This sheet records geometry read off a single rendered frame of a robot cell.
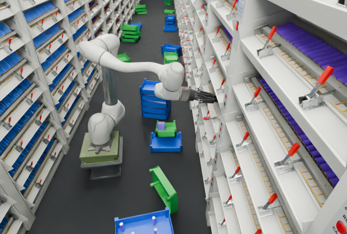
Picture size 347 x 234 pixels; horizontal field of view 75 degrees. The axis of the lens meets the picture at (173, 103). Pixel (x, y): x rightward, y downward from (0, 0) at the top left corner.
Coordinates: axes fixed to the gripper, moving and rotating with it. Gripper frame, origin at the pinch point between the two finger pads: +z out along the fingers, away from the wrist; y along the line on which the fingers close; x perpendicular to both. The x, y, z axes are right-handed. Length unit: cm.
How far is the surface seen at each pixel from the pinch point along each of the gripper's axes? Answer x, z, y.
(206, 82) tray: 5.8, -1.2, 31.1
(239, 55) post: -44, -14, -38
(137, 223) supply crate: 58, -41, -53
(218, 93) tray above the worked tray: -12.2, -7.0, -14.2
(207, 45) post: -22.7, -8.5, 31.5
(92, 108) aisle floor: 103, -106, 108
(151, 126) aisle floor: 89, -34, 71
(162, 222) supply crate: 55, -27, -52
